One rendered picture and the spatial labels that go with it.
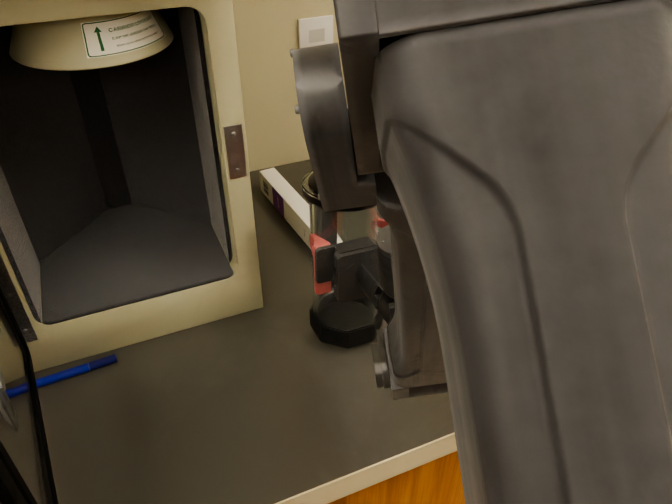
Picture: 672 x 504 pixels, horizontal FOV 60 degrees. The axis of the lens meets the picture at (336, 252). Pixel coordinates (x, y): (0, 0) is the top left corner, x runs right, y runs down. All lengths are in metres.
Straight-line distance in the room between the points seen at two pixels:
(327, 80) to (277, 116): 1.01
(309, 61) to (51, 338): 0.68
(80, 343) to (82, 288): 0.07
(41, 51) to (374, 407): 0.54
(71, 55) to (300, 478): 0.51
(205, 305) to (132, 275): 0.11
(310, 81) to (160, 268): 0.67
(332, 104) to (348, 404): 0.58
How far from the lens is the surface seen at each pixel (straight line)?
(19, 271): 0.77
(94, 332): 0.84
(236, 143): 0.72
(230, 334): 0.84
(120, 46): 0.68
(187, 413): 0.76
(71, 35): 0.68
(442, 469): 0.86
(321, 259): 0.66
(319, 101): 0.20
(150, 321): 0.84
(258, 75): 1.17
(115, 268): 0.87
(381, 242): 0.55
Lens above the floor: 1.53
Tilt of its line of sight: 38 degrees down
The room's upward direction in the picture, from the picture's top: straight up
